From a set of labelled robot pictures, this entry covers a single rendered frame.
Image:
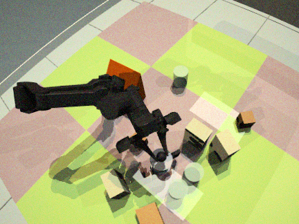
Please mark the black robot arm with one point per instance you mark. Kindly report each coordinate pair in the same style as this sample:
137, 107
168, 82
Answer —
105, 93

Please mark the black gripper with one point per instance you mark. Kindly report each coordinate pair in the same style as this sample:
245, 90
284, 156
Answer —
138, 142

